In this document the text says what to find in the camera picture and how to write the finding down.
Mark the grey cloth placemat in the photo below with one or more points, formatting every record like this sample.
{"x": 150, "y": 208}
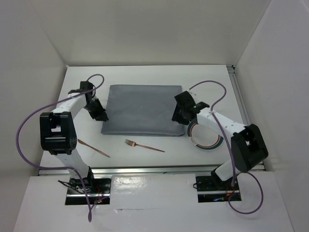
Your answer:
{"x": 143, "y": 110}

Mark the aluminium right side rail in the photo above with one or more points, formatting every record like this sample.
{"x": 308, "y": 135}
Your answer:
{"x": 238, "y": 94}

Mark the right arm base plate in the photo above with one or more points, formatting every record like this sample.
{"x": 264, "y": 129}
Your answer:
{"x": 208, "y": 192}

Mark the white plate green red rim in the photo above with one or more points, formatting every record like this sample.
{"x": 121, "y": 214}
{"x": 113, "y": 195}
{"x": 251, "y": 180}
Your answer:
{"x": 203, "y": 138}

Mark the copper knife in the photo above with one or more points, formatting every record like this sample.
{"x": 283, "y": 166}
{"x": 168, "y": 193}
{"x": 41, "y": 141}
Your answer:
{"x": 99, "y": 151}

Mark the aluminium rail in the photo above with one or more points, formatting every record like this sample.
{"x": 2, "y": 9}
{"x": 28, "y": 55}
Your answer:
{"x": 238, "y": 94}
{"x": 153, "y": 170}

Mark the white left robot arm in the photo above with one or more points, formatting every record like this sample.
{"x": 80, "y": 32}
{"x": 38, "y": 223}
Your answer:
{"x": 58, "y": 134}

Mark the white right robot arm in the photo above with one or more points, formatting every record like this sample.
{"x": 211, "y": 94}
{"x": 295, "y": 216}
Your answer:
{"x": 245, "y": 142}

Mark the copper fork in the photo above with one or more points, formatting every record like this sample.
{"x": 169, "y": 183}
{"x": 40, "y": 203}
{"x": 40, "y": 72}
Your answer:
{"x": 134, "y": 144}

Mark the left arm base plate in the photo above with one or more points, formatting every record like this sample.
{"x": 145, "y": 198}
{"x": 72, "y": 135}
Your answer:
{"x": 99, "y": 193}

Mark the aluminium front rail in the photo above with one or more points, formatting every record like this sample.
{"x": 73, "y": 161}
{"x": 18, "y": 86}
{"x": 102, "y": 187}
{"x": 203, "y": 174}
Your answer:
{"x": 153, "y": 170}

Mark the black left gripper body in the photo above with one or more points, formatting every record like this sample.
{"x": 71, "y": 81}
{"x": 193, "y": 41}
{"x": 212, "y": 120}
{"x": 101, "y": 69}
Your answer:
{"x": 95, "y": 108}

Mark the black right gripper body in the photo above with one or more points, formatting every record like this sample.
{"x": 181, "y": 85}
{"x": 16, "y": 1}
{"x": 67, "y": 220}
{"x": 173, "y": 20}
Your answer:
{"x": 178, "y": 115}

